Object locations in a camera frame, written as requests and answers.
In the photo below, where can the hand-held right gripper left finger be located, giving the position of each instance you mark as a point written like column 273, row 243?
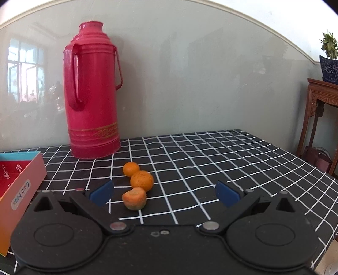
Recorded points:
column 101, row 193

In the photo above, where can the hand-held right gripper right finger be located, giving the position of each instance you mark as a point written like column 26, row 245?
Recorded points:
column 227, row 194

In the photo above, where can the orange carrot piece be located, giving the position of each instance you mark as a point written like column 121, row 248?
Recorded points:
column 134, row 198

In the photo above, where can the small orange mandarin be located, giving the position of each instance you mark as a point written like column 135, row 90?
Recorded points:
column 131, row 169
column 142, row 180

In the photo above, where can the colourful cardboard box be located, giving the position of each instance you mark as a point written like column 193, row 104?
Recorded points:
column 23, row 179

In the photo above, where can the black white checked tablecloth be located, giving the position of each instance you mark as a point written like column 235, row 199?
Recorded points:
column 237, row 164

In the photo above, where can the dark pink container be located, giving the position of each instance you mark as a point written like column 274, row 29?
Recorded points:
column 320, row 158

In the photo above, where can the red thermos flask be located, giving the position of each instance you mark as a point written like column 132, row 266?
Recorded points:
column 92, row 92

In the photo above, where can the carved wooden side table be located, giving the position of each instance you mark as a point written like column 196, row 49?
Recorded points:
column 317, row 105

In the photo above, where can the potted plant blue pot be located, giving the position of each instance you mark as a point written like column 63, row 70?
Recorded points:
column 329, row 63

